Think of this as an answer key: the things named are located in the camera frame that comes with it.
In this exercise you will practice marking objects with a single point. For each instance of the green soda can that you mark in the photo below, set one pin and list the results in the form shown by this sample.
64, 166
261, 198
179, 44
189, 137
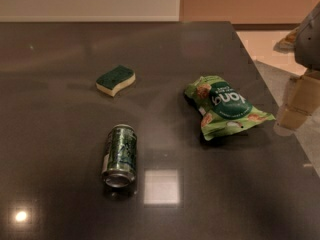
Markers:
119, 162

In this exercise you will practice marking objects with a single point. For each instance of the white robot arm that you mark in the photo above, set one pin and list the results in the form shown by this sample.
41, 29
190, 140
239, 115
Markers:
307, 43

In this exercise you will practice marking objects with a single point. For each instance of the green and yellow sponge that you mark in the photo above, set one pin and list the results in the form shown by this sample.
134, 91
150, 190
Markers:
115, 80

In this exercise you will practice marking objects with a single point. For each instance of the green snack bag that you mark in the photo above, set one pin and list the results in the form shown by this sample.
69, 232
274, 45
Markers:
224, 111

